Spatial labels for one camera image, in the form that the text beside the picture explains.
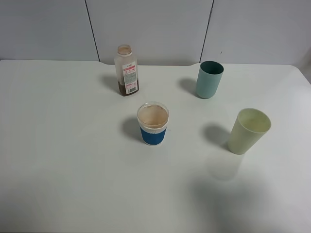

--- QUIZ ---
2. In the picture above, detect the clear cup with blue sleeve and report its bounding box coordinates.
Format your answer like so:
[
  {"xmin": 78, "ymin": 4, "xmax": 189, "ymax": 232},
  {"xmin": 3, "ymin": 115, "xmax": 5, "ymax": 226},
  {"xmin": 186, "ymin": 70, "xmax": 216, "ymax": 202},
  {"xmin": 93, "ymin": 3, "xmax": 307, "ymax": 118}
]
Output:
[{"xmin": 137, "ymin": 101, "xmax": 170, "ymax": 146}]

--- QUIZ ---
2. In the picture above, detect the clear plastic drink bottle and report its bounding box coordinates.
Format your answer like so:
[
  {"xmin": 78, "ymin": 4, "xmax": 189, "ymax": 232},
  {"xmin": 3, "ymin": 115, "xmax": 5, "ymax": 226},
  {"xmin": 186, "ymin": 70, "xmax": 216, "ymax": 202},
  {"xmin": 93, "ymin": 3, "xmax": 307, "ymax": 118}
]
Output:
[{"xmin": 115, "ymin": 44, "xmax": 139, "ymax": 96}]

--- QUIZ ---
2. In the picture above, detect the teal plastic cup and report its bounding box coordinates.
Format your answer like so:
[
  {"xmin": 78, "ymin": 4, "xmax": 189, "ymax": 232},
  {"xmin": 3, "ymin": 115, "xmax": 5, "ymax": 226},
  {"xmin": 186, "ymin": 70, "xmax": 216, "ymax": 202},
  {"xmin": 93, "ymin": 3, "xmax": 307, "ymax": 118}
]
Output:
[{"xmin": 196, "ymin": 61, "xmax": 224, "ymax": 99}]

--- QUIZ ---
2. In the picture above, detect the pale green plastic cup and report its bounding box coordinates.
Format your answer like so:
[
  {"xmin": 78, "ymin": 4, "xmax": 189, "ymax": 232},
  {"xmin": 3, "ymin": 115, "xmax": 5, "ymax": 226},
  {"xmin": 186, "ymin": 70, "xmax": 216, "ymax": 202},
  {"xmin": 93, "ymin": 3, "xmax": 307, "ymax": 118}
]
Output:
[{"xmin": 227, "ymin": 108, "xmax": 271, "ymax": 155}]

